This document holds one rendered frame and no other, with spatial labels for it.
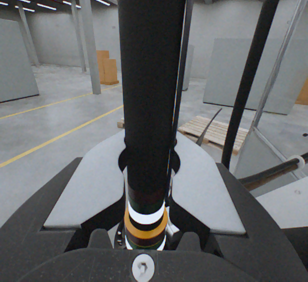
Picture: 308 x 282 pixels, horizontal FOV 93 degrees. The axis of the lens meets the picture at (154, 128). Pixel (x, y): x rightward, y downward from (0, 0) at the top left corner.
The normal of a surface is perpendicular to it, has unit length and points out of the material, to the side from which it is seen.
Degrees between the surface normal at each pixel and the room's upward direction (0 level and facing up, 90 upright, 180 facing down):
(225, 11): 90
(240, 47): 90
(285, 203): 50
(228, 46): 90
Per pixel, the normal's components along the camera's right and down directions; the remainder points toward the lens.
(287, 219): -0.73, -0.66
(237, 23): -0.39, 0.40
